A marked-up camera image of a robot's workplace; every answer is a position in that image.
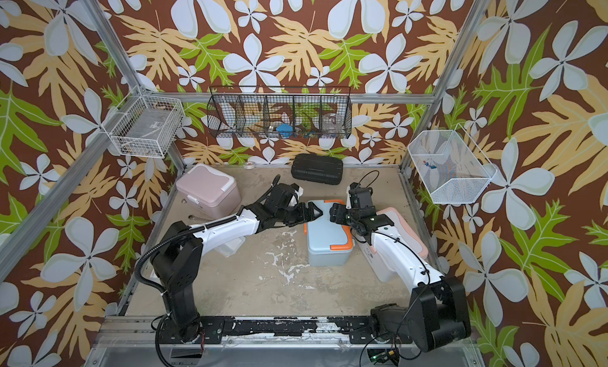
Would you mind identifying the black hard case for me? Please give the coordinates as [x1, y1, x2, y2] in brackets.
[291, 154, 344, 186]

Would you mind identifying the black wire basket rear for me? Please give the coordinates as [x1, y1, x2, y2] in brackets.
[203, 86, 353, 139]

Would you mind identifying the blue item in black basket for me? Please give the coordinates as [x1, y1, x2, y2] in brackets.
[276, 123, 294, 139]

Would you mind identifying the white mesh basket right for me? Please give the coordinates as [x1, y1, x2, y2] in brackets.
[408, 126, 497, 205]

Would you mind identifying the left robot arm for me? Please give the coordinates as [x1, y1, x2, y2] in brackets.
[134, 175, 323, 343]

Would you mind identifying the pink medicine chest box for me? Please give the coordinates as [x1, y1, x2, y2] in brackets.
[176, 164, 242, 219]

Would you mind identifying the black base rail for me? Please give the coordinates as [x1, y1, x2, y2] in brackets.
[199, 315, 395, 345]

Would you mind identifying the white and salmon first aid box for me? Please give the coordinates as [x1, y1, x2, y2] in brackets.
[359, 207, 428, 283]

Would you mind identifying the white wire basket left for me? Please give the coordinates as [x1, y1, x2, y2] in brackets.
[105, 95, 185, 159]

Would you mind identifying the grey box orange handle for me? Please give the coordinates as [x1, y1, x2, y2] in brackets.
[304, 200, 354, 267]

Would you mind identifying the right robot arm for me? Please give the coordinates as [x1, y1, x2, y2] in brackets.
[329, 183, 472, 352]

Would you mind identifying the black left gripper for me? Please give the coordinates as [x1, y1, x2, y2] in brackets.
[275, 201, 324, 226]

